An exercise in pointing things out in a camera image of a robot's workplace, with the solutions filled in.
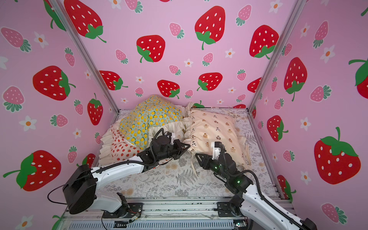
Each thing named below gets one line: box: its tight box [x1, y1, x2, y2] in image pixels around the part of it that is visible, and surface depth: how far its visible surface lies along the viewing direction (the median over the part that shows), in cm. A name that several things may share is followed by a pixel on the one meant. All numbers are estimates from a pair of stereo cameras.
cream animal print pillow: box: [181, 102, 251, 170], surface depth 92 cm
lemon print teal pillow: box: [118, 94, 184, 150], surface depth 88 cm
